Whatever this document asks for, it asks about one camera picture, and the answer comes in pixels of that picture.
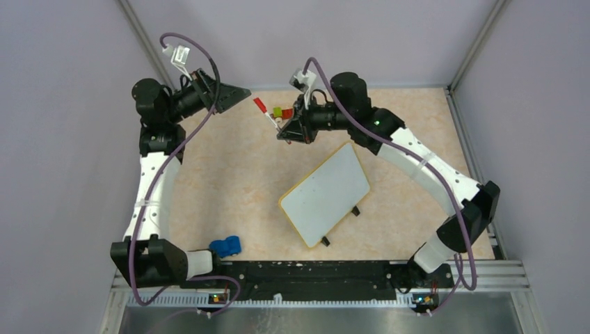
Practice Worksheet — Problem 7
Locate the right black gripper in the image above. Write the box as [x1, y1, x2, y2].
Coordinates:
[278, 93, 352, 145]

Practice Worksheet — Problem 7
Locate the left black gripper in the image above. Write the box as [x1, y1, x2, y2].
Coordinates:
[166, 67, 250, 124]

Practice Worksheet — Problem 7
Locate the red white marker pen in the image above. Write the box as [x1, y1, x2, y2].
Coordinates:
[253, 97, 281, 132]

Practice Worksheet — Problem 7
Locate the white whiteboard yellow edge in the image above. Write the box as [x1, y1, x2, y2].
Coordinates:
[278, 141, 371, 248]

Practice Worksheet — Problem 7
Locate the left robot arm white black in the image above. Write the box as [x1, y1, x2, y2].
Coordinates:
[110, 69, 251, 288]

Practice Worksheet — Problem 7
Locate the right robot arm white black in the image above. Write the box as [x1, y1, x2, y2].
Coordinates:
[277, 70, 501, 287]

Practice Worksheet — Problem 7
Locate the red green brick toy car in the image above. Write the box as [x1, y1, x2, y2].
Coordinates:
[270, 106, 294, 125]

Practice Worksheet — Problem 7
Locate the blue toy car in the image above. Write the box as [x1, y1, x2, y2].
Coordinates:
[209, 235, 242, 258]

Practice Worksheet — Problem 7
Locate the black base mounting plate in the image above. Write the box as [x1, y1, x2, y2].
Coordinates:
[180, 260, 454, 301]

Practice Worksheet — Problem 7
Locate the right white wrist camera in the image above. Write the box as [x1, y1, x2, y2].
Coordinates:
[289, 69, 317, 109]

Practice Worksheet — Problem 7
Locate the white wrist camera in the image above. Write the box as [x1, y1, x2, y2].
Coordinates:
[289, 69, 317, 109]
[162, 44, 191, 78]

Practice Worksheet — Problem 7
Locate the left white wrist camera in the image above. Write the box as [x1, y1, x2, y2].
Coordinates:
[162, 44, 191, 78]

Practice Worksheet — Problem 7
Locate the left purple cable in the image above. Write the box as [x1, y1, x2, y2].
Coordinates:
[127, 32, 241, 319]

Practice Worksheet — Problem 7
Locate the aluminium frame rail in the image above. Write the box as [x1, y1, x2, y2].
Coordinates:
[100, 260, 546, 333]

